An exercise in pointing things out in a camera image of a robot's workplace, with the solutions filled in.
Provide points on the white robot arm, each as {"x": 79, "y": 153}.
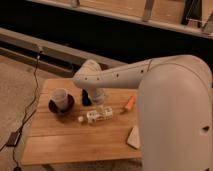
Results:
{"x": 175, "y": 108}

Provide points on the dark brown saucer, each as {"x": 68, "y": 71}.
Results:
{"x": 54, "y": 109}

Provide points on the black power adapter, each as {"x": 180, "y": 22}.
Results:
{"x": 13, "y": 139}

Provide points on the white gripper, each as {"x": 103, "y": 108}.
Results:
{"x": 97, "y": 96}

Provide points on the white paper cup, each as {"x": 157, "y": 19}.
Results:
{"x": 60, "y": 98}

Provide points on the white bottle with label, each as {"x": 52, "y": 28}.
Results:
{"x": 94, "y": 115}

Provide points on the white sponge block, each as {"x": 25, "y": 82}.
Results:
{"x": 133, "y": 139}

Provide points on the small black box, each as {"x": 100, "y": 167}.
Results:
{"x": 85, "y": 99}

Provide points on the wooden table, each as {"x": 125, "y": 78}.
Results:
{"x": 57, "y": 140}

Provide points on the orange carrot toy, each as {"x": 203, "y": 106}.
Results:
{"x": 130, "y": 103}

